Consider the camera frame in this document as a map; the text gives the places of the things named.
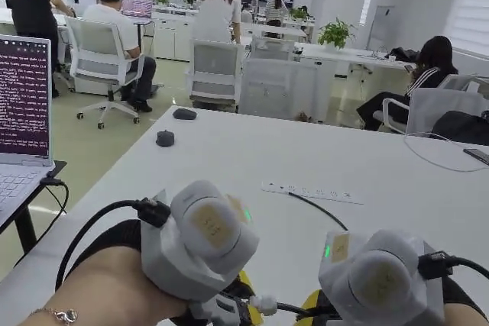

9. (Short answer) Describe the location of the black smartphone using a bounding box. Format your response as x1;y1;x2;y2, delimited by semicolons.
462;147;489;167

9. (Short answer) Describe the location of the white table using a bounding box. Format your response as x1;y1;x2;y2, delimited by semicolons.
0;105;489;326

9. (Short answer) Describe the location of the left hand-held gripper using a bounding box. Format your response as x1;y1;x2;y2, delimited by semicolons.
140;179;265;326

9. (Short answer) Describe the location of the black side table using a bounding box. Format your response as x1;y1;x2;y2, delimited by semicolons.
0;160;69;257

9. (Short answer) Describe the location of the thin white cable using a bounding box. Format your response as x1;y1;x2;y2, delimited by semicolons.
403;132;489;173

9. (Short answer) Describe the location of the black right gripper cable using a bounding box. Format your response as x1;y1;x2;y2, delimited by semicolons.
417;250;489;280

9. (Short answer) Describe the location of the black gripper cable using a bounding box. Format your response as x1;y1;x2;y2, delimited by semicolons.
54;196;172;292
417;250;489;280

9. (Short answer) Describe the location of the person's right hand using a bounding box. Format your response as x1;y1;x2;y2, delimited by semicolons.
442;275;489;326

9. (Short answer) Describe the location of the white power strip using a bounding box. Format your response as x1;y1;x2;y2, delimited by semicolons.
261;180;364;206

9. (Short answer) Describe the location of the white office chair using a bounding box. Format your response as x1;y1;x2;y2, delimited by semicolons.
373;73;489;137
250;35;297;62
239;57;319;121
184;37;246;110
63;15;147;131

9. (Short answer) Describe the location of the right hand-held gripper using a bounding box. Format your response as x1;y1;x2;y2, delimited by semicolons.
300;228;447;326

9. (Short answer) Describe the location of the computer monitor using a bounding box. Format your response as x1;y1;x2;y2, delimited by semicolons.
120;0;154;20

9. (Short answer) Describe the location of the silver laptop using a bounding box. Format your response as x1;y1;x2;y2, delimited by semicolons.
0;34;57;224

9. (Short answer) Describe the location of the large green potted plant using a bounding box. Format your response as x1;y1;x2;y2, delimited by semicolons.
316;17;357;51

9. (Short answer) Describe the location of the grey round device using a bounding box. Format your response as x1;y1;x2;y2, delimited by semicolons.
155;129;176;148

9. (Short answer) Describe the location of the black laptop cable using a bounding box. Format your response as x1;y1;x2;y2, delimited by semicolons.
40;176;70;215

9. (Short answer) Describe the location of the white cable gland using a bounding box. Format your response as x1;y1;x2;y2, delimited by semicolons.
250;294;279;315

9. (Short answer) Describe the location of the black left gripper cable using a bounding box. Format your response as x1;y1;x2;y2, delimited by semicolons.
54;196;172;292

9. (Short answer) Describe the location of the black bag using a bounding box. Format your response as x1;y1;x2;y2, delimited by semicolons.
430;110;489;147

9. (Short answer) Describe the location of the thin chain bracelet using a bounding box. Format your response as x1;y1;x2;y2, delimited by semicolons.
29;307;79;324

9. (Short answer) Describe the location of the dark grey computer mouse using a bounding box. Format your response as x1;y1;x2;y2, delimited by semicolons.
172;108;198;121

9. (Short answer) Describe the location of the person's left hand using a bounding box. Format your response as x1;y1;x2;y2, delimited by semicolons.
53;220;192;326

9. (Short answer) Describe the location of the black power strip cable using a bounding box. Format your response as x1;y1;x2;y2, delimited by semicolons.
287;191;349;231

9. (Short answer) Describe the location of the white office desk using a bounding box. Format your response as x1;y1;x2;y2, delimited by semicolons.
296;42;418;114
151;11;200;63

